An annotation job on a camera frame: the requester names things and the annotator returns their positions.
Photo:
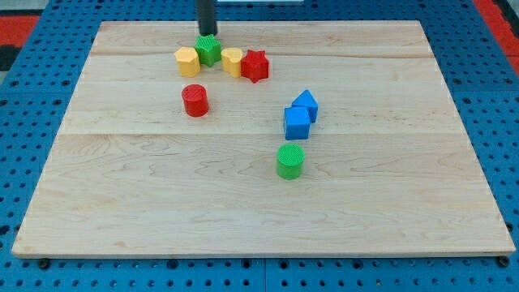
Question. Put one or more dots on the blue cube block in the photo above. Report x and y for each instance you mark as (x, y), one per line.
(297, 123)

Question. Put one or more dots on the yellow pentagon block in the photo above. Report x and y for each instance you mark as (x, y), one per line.
(188, 61)

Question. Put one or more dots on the red cylinder block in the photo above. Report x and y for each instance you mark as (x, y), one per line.
(195, 100)

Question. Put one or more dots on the green star block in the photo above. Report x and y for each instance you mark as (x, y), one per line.
(208, 49)

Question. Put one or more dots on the red star block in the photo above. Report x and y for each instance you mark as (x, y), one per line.
(255, 65)

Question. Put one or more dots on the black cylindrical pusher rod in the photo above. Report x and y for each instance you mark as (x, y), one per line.
(206, 17)

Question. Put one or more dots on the blue triangle block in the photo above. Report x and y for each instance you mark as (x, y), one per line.
(307, 100)

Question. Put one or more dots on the green cylinder block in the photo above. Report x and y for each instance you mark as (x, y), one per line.
(290, 159)

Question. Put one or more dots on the light wooden board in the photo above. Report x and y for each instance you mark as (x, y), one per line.
(389, 169)

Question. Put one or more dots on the yellow heart block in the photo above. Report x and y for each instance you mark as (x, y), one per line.
(231, 61)

